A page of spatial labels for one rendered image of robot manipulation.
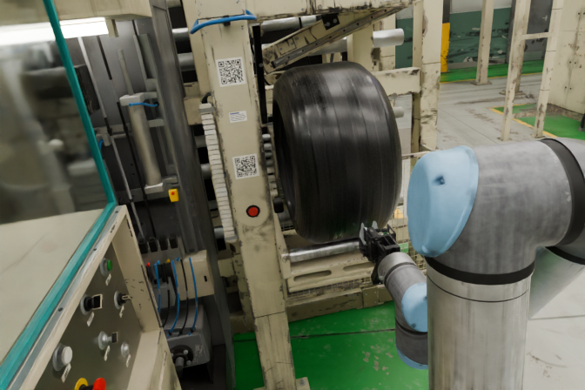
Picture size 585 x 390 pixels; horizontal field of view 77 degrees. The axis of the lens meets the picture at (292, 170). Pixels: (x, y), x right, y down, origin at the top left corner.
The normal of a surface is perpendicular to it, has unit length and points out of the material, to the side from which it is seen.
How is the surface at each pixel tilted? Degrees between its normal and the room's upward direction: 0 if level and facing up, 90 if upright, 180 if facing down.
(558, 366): 0
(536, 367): 0
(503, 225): 84
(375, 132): 63
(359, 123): 56
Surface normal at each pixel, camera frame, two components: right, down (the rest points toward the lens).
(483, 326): -0.29, 0.30
